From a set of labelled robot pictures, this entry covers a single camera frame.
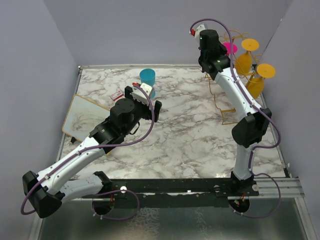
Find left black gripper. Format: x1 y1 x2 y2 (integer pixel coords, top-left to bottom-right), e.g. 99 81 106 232
123 86 162 136

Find blue plastic wine glass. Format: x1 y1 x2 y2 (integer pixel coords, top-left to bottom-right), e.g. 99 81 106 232
139 68 156 87

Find pink plastic wine glass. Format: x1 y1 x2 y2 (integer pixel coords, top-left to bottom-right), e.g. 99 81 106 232
222 42 238 56

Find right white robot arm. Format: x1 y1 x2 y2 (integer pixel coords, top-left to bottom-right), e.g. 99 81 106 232
195 29 272 196

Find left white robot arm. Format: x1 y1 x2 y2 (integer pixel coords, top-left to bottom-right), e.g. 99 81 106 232
20 83 162 219

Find yellow wine glass rear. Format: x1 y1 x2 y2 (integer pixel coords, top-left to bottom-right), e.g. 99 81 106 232
234 38 260 75

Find yellow wine glass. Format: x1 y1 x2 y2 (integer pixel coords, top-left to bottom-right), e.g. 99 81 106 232
246 63 276 99
234 38 260 75

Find yellow wine glass front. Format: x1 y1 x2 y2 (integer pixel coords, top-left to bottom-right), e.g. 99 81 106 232
246 63 276 99

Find small red card box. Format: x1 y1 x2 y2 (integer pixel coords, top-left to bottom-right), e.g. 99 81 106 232
110 90 124 101

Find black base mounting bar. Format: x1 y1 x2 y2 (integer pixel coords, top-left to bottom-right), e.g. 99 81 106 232
82 177 261 210

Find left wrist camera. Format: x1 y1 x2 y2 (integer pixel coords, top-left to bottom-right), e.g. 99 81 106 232
131 83 155 106

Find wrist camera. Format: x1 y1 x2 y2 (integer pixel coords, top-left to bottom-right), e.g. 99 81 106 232
189 22 207 38
131 83 155 106

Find small whiteboard wooden frame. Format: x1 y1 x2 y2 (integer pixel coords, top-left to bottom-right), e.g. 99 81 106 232
60 94 110 158

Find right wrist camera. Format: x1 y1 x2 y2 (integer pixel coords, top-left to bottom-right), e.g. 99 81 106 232
189 22 207 38

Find gold wire glass rack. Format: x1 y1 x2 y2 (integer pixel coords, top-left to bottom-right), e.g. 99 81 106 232
205 29 262 125

